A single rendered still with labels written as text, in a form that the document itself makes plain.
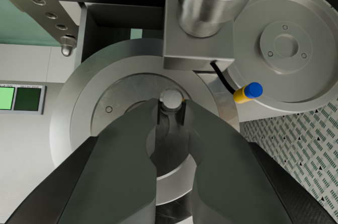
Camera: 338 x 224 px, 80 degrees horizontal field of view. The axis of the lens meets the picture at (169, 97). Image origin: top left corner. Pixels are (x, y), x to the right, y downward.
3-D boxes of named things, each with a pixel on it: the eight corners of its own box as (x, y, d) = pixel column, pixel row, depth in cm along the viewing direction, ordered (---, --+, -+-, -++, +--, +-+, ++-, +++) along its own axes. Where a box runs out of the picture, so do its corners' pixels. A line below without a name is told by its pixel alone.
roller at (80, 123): (220, 57, 17) (222, 208, 15) (182, 104, 42) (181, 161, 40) (78, 50, 16) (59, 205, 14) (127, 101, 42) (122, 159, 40)
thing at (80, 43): (101, -109, 20) (80, 69, 17) (131, 20, 43) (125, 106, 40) (96, -110, 20) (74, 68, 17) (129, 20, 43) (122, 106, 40)
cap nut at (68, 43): (73, 36, 49) (70, 53, 48) (79, 43, 53) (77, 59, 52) (57, 35, 49) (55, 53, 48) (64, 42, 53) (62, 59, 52)
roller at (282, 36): (344, -11, 19) (362, 115, 17) (239, 71, 44) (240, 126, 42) (219, -20, 19) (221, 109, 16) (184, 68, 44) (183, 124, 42)
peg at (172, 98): (167, 82, 12) (188, 93, 12) (165, 92, 14) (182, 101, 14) (155, 103, 11) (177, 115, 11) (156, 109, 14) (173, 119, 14)
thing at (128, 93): (67, 114, 14) (155, 51, 15) (78, 117, 16) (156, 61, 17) (133, 208, 13) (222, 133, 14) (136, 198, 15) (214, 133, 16)
